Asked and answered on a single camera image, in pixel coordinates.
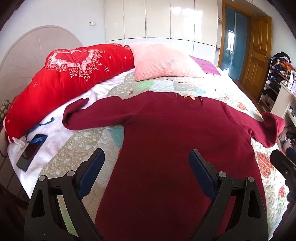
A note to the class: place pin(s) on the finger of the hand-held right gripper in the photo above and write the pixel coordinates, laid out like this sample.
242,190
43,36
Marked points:
283,164

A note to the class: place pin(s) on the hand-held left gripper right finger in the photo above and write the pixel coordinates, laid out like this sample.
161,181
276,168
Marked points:
201,172

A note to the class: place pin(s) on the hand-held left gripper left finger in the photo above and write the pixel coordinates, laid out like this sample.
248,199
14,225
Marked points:
91,172

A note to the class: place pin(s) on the dark red sweater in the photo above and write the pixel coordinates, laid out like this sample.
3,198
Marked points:
161,139

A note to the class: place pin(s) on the white rack with clothes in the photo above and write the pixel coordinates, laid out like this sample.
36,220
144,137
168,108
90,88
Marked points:
276,76

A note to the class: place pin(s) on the bag on floor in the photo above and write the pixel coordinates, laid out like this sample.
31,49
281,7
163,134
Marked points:
288,138

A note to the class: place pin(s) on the heart patterned quilted bedspread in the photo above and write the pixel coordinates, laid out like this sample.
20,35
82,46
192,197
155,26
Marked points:
76,148

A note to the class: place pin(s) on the white bed sheet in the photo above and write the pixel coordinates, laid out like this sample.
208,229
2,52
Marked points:
55,138

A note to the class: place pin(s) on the white desk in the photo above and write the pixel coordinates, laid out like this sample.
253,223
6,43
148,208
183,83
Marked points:
283,102

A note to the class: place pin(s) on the black smartphone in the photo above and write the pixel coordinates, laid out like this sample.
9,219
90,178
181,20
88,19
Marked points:
31,154

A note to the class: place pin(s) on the white crumpled tissue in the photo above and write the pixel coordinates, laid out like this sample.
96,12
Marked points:
18,143

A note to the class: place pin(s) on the red floral quilt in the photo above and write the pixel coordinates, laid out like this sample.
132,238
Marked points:
57,90

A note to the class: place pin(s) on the purple cloth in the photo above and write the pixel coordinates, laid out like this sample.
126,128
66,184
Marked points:
207,66

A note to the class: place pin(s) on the dotted cushion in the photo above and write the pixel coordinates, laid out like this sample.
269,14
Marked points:
4,110

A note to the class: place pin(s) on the wooden door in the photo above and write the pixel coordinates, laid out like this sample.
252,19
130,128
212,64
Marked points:
256,55

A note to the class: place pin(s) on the pink textured pillow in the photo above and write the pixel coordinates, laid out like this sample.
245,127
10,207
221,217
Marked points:
159,61

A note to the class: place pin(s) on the glass sliding door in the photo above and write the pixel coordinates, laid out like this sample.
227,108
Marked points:
233,46

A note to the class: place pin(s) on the round beige headboard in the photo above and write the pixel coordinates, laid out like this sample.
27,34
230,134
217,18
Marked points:
23,53

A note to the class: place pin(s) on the glossy white wardrobe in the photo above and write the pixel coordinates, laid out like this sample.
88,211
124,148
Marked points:
161,20

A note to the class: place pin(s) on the white wall socket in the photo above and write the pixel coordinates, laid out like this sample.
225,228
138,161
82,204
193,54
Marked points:
92,23

